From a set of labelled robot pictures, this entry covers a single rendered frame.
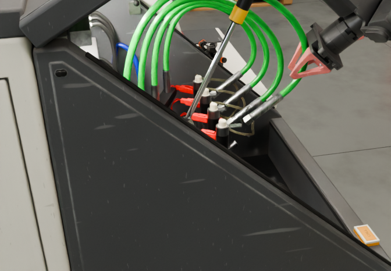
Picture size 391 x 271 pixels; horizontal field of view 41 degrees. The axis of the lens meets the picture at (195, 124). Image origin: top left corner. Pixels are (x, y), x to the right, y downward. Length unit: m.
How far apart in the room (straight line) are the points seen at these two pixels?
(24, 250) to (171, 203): 0.22
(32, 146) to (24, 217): 0.11
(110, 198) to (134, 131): 0.11
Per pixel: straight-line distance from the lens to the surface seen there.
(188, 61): 1.38
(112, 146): 0.70
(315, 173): 1.30
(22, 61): 0.65
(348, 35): 1.07
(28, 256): 0.80
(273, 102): 1.12
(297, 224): 0.85
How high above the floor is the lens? 1.66
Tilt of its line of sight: 29 degrees down
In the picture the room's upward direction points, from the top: 1 degrees counter-clockwise
